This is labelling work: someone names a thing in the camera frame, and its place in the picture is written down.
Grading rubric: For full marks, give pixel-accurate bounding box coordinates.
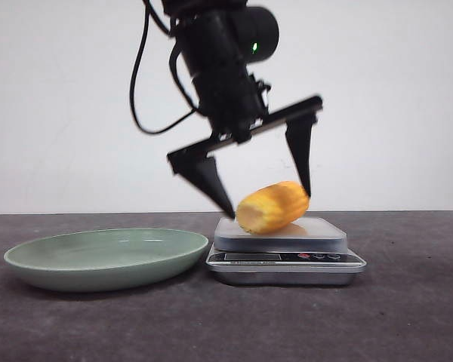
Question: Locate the yellow corn cob piece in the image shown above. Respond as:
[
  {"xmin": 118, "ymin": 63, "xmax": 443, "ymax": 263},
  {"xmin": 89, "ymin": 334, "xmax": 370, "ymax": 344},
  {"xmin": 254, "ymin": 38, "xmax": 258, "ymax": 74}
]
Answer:
[{"xmin": 236, "ymin": 181, "xmax": 310, "ymax": 234}]

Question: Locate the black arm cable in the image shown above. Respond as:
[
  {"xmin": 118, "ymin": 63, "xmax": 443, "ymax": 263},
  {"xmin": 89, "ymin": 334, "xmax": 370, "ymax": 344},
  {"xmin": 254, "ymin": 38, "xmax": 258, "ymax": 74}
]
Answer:
[{"xmin": 128, "ymin": 0, "xmax": 197, "ymax": 135}]

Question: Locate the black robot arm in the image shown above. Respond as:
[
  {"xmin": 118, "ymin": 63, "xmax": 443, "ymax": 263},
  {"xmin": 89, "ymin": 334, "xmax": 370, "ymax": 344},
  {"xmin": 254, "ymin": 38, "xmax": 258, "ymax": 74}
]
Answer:
[{"xmin": 162, "ymin": 1, "xmax": 322, "ymax": 218}]

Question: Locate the silver digital kitchen scale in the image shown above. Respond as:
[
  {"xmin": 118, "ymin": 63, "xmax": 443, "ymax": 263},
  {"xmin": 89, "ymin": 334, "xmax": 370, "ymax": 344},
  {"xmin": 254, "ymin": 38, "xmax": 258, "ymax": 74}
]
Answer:
[{"xmin": 205, "ymin": 216, "xmax": 367, "ymax": 285}]

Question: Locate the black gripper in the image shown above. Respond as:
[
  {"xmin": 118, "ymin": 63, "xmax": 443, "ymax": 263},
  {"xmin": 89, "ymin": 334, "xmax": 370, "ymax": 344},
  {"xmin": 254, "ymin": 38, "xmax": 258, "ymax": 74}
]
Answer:
[{"xmin": 168, "ymin": 70, "xmax": 323, "ymax": 219}]

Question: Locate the green shallow plate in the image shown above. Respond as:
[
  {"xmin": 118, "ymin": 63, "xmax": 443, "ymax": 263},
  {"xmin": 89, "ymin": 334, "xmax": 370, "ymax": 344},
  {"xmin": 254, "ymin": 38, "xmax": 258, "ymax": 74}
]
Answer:
[{"xmin": 4, "ymin": 228, "xmax": 208, "ymax": 293}]

